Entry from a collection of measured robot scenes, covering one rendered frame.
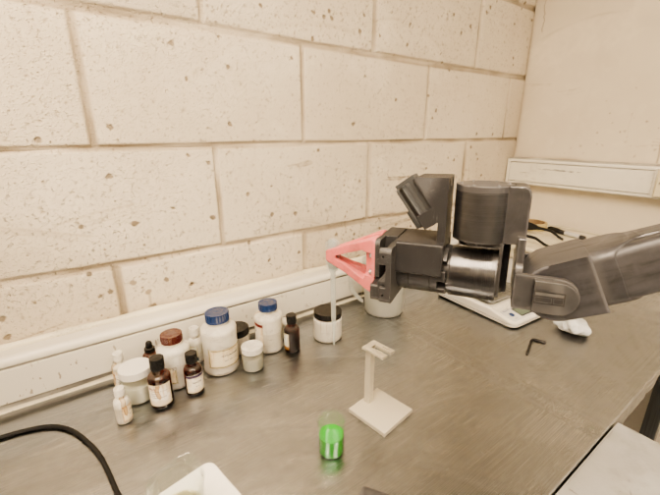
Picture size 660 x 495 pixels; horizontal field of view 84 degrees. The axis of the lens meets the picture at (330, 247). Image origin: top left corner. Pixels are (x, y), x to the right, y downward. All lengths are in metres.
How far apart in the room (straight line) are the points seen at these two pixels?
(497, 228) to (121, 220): 0.68
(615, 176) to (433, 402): 1.03
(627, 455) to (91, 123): 1.05
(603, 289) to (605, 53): 1.27
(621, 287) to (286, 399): 0.55
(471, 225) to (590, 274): 0.11
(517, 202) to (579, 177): 1.16
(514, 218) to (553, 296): 0.08
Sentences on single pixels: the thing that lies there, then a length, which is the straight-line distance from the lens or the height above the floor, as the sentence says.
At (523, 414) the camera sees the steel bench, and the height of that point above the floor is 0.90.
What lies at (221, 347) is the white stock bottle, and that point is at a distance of 0.79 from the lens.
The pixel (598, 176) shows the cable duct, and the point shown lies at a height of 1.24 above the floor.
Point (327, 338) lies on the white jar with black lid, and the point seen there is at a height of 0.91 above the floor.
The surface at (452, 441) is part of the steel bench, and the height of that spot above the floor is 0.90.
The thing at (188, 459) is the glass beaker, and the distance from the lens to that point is 0.46.
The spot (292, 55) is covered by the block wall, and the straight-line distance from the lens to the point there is 0.96.
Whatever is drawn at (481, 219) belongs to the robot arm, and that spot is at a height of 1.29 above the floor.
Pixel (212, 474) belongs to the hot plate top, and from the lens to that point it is 0.53.
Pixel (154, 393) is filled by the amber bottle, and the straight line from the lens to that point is 0.76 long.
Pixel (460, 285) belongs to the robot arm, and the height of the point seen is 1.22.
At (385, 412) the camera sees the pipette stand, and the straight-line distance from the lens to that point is 0.71.
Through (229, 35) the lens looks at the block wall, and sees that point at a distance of 0.90.
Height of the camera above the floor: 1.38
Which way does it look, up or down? 17 degrees down
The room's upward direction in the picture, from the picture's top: straight up
